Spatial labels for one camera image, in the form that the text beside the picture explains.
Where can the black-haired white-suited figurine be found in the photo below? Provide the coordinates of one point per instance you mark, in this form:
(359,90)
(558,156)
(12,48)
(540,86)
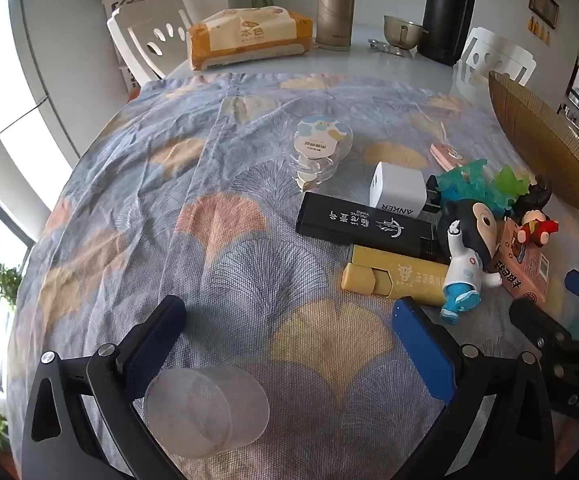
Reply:
(469,260)

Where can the leaf-printed grey tablecloth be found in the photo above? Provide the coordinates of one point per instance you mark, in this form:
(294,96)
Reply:
(169,160)

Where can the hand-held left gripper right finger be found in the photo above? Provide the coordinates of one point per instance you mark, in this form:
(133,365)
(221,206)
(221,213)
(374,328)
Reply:
(422,350)

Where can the teal translucent plastic toy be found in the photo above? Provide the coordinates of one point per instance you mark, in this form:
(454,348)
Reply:
(462,180)

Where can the metal bowl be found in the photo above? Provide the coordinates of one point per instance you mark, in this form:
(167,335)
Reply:
(402,30)

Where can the yellow tissue pack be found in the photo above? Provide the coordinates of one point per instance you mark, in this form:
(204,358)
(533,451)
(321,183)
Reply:
(249,35)

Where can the small red figurine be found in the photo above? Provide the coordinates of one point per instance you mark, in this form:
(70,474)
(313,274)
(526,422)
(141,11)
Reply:
(534,230)

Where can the brown woven basket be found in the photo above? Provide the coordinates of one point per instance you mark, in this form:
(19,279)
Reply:
(544,135)

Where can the metal clip tool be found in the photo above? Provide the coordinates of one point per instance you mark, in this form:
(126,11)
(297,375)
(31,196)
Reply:
(387,47)

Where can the dark framed picture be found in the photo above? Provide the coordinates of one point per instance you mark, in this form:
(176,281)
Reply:
(543,5)

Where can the gold thermos flask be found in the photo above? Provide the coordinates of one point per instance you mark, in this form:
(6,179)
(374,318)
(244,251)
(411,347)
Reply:
(334,10)

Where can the yellow rectangular lighter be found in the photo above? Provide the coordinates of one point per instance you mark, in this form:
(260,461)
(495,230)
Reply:
(394,275)

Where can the black horned figurine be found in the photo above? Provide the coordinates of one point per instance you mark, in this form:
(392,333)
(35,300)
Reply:
(537,197)

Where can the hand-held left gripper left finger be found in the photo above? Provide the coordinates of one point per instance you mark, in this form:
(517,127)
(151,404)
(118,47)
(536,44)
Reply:
(162,332)

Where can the white plastic chair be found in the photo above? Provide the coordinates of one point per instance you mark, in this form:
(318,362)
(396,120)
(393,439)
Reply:
(149,35)
(499,57)

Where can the black thermos flask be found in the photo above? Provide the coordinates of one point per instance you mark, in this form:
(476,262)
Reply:
(444,10)

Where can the clear plastic cup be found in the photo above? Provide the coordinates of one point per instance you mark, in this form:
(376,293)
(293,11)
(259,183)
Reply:
(204,410)

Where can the black rectangular lighter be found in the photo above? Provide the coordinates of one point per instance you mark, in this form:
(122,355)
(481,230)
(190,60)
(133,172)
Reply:
(359,222)

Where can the small pink trinket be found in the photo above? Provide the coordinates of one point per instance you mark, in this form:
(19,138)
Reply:
(444,154)

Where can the pink printed box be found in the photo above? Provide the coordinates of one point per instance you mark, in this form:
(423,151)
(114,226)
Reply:
(524,267)

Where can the clear correction tape dispenser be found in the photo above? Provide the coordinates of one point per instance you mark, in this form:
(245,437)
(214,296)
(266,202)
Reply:
(322,145)

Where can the yellow wall ornaments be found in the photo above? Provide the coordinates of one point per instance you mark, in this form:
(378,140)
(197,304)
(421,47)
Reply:
(539,30)

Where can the green translucent plastic toy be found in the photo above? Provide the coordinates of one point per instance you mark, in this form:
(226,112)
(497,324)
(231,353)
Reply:
(509,182)

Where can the white wall charger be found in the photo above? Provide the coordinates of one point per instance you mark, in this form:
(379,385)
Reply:
(397,187)

